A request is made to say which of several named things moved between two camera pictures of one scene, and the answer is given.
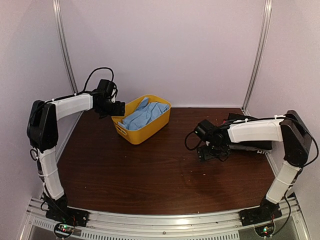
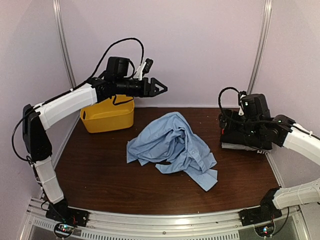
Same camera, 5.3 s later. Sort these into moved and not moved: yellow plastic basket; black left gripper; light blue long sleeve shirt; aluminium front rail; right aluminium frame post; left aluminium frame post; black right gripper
Moved: yellow plastic basket; black right gripper; black left gripper; light blue long sleeve shirt
Not moved: right aluminium frame post; aluminium front rail; left aluminium frame post
